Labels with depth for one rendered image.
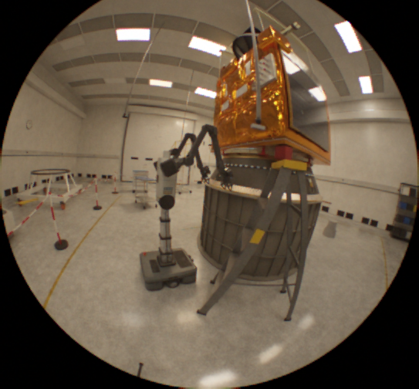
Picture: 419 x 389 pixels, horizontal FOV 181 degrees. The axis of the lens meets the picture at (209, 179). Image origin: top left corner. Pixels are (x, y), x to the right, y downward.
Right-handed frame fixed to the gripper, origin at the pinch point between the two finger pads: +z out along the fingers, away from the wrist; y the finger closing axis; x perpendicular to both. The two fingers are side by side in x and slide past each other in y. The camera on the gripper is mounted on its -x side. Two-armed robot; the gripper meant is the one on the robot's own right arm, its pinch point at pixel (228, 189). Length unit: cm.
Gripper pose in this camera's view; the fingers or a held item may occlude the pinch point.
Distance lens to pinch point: 140.7
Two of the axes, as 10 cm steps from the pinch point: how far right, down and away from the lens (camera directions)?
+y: -5.2, -1.3, 8.5
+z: 3.4, 8.8, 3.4
